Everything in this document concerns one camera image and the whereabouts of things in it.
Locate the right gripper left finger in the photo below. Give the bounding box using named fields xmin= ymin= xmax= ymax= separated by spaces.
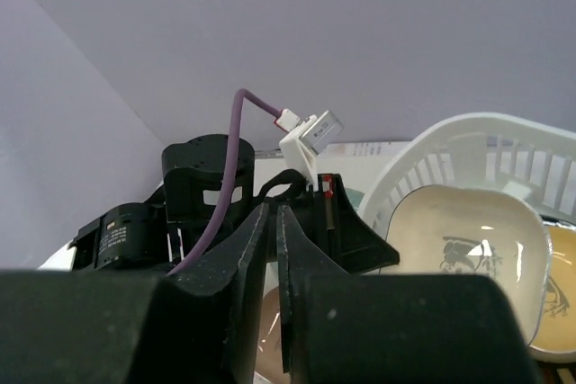
xmin=1 ymin=204 xmax=269 ymax=383

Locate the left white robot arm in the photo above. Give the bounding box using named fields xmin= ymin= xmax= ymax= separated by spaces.
xmin=41 ymin=134 xmax=400 ymax=273

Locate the teal rectangular plate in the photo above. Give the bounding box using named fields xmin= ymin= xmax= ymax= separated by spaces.
xmin=345 ymin=187 xmax=365 ymax=211

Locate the cream square panda plate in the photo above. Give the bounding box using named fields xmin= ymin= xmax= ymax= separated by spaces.
xmin=373 ymin=185 xmax=553 ymax=344

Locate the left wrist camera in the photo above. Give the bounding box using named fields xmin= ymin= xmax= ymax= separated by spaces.
xmin=274 ymin=109 xmax=344 ymax=183

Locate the white plastic basket bin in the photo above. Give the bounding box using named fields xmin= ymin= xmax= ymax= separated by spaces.
xmin=359 ymin=112 xmax=575 ymax=235

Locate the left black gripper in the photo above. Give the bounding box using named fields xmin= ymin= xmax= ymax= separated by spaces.
xmin=242 ymin=169 xmax=400 ymax=274

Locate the orange square panda plate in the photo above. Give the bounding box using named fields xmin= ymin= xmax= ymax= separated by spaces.
xmin=530 ymin=218 xmax=575 ymax=364

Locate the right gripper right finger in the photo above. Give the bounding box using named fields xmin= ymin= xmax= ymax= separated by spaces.
xmin=276 ymin=206 xmax=542 ymax=383

